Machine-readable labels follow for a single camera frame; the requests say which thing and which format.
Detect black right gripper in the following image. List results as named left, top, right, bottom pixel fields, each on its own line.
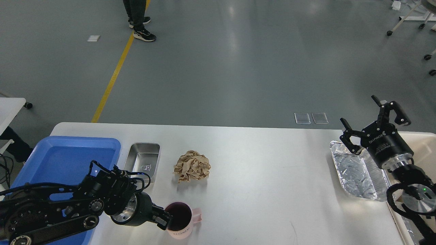
left=340, top=95, right=414, bottom=169

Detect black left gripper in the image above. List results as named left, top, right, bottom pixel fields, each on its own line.
left=110, top=192, right=173, bottom=230

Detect pink mug dark inside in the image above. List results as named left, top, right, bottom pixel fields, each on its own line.
left=164, top=201, right=202, bottom=240

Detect stainless steel rectangular tin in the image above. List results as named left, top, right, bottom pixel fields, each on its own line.
left=123, top=143, right=160, bottom=183

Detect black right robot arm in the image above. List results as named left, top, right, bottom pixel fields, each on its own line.
left=340, top=95, right=436, bottom=245

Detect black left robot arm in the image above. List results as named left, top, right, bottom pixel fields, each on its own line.
left=0, top=160, right=173, bottom=245

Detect aluminium foil tray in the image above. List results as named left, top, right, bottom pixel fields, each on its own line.
left=329, top=141, right=391, bottom=202

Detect clear floor plate right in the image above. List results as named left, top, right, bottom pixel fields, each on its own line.
left=311, top=113, right=329, bottom=124

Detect clear floor plate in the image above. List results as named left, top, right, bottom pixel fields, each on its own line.
left=311, top=113, right=329, bottom=124
left=294, top=113, right=311, bottom=125

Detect crumpled brown paper ball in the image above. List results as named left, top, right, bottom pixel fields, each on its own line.
left=173, top=150, right=211, bottom=183

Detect clear floor plate left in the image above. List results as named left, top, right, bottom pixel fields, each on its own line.
left=294, top=113, right=311, bottom=125

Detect blue plastic tray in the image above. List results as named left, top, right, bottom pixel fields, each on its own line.
left=7, top=136, right=121, bottom=245

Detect white side table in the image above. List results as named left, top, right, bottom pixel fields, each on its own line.
left=0, top=97, right=26, bottom=134

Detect white paper on floor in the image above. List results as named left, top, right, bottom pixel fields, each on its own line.
left=87, top=35, right=100, bottom=42

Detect standing person legs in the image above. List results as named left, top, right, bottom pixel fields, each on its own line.
left=123, top=0, right=157, bottom=42

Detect white wheeled cart frame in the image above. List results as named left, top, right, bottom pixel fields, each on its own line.
left=386, top=0, right=436, bottom=77

